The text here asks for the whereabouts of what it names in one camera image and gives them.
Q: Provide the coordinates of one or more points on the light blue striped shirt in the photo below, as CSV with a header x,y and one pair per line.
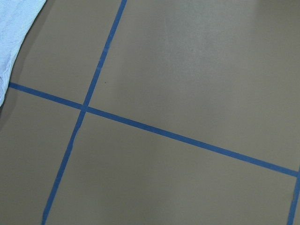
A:
x,y
16,19

